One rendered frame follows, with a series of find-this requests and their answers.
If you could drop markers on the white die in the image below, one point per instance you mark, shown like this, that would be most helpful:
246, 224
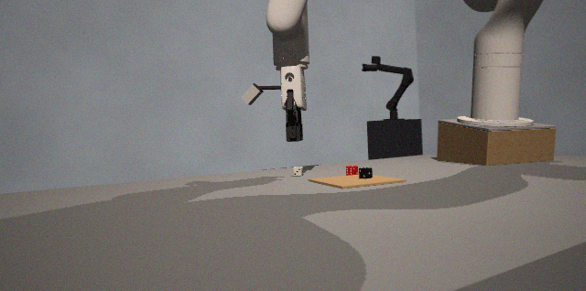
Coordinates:
297, 171

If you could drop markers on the tan mat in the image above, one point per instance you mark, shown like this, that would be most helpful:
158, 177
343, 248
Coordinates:
353, 181

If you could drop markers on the red die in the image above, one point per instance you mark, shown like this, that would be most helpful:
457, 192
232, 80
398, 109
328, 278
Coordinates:
351, 170

